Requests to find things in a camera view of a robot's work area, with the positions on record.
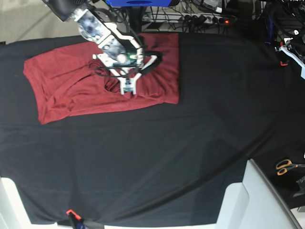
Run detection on orange black clamp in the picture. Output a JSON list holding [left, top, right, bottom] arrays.
[[280, 61, 288, 66]]

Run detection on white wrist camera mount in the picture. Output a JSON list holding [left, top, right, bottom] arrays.
[[301, 67, 305, 79]]

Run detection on black table cloth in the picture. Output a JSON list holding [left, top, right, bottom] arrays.
[[0, 34, 305, 227]]

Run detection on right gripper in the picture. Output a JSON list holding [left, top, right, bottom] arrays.
[[110, 51, 163, 90]]

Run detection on white power strip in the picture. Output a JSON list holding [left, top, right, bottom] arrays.
[[183, 13, 222, 25]]

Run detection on blue clamp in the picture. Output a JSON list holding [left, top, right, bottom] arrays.
[[66, 209, 87, 229]]

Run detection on yellow handled scissors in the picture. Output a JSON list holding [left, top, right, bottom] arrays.
[[275, 159, 305, 176]]

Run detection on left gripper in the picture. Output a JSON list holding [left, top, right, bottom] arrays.
[[275, 37, 305, 68]]

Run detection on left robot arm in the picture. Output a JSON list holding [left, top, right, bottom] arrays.
[[264, 0, 305, 74]]

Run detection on blue box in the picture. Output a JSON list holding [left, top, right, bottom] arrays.
[[105, 0, 180, 7]]

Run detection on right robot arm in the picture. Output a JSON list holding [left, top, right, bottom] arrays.
[[44, 0, 162, 94]]

